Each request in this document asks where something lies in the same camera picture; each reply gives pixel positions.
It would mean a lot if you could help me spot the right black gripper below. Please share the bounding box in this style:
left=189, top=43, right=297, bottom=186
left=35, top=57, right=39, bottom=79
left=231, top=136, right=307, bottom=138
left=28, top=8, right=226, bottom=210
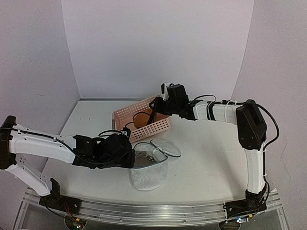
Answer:
left=149, top=97, right=179, bottom=116

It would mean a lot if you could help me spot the orange black bra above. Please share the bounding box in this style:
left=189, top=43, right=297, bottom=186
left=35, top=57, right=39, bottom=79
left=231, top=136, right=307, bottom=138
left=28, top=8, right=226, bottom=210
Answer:
left=124, top=109, right=168, bottom=130

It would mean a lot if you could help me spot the pink plastic basket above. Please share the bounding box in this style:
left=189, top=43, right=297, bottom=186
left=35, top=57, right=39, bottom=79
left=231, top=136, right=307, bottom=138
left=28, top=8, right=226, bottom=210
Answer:
left=112, top=96, right=170, bottom=143

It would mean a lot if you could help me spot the white mesh laundry bag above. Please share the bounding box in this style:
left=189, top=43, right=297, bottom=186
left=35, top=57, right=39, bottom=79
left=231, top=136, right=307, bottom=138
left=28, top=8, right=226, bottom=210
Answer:
left=130, top=139, right=182, bottom=191

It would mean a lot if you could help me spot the grey bra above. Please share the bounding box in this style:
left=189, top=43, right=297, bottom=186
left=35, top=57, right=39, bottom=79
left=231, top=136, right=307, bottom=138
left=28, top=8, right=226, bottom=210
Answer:
left=134, top=151, right=156, bottom=168

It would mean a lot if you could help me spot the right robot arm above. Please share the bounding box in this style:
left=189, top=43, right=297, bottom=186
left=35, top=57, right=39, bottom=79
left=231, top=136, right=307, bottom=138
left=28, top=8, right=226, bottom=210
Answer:
left=149, top=83, right=269, bottom=212

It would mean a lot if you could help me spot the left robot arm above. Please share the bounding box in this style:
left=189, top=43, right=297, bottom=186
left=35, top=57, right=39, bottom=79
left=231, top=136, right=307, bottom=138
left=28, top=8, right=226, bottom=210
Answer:
left=0, top=115, right=135, bottom=209

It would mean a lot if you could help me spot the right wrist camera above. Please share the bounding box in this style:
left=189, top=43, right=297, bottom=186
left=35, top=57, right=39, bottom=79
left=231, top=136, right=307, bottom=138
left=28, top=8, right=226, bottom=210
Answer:
left=160, top=82, right=174, bottom=101

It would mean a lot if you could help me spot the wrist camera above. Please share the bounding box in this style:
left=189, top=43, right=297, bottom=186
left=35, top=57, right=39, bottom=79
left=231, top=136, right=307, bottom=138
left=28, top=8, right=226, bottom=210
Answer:
left=120, top=127, right=131, bottom=138
left=160, top=82, right=174, bottom=101

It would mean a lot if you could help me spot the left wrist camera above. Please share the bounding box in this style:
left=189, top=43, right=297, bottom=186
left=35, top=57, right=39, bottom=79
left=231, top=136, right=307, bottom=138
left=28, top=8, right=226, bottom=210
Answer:
left=120, top=127, right=131, bottom=138

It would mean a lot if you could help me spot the aluminium front rail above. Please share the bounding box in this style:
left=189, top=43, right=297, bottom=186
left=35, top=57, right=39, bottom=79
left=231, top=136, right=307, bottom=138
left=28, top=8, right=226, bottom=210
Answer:
left=14, top=196, right=288, bottom=230

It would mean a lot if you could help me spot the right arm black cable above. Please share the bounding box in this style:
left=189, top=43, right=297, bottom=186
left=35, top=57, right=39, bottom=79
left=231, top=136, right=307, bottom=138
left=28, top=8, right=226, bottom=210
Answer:
left=195, top=94, right=280, bottom=149

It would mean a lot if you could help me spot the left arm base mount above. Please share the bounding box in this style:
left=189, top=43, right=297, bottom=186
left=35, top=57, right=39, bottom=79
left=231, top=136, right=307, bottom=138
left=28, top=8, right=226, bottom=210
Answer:
left=39, top=178, right=82, bottom=214

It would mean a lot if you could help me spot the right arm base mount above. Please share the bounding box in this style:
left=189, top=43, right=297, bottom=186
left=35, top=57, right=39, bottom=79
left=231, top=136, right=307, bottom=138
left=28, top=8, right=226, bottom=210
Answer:
left=223, top=185, right=268, bottom=219

